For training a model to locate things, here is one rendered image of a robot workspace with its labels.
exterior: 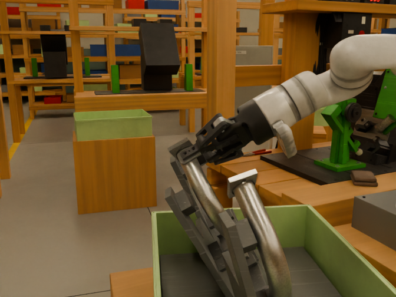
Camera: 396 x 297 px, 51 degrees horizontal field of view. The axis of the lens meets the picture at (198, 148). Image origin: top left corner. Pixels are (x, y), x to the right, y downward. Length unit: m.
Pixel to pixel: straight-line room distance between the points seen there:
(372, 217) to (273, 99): 0.64
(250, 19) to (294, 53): 10.47
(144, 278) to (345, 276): 0.49
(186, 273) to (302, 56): 1.22
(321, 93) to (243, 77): 1.19
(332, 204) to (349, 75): 0.70
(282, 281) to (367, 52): 0.38
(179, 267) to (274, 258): 0.53
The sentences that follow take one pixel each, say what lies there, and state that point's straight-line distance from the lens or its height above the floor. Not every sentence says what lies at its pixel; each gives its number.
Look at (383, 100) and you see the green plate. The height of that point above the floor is 1.14.
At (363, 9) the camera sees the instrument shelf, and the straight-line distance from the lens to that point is 2.01.
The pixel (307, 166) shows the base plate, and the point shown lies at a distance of 1.70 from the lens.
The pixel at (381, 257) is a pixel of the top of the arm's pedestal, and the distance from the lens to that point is 1.17.
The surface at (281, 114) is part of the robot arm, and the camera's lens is 0.69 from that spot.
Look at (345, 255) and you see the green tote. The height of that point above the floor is 0.94.
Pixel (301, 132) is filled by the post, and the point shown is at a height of 0.97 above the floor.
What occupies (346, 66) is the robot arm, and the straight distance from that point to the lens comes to 0.71.
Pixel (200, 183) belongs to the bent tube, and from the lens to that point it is 0.69.
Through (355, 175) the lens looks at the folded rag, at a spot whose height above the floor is 0.93.
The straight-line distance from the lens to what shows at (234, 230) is 0.52.
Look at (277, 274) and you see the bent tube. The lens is 0.55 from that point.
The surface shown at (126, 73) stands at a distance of 8.42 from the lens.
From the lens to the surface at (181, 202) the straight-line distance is 0.70.
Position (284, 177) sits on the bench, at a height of 0.88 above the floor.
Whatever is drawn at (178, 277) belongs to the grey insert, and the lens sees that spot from 1.00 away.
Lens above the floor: 1.37
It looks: 14 degrees down
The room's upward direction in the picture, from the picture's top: straight up
